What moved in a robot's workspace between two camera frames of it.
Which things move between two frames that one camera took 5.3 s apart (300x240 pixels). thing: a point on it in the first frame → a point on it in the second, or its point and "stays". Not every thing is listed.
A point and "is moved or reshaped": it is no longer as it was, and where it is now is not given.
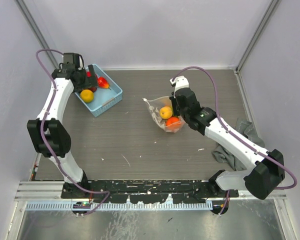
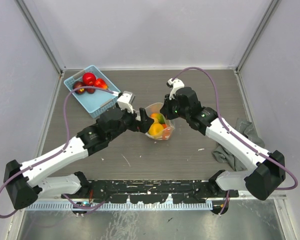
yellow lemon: [87, 96] → [155, 129]
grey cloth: [223, 154] stays
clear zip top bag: [162, 110] is moved or reshaped
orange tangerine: [173, 123] → [166, 131]
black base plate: [154, 191] stays
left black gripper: [84, 86] → [135, 125]
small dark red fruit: [93, 89] stays
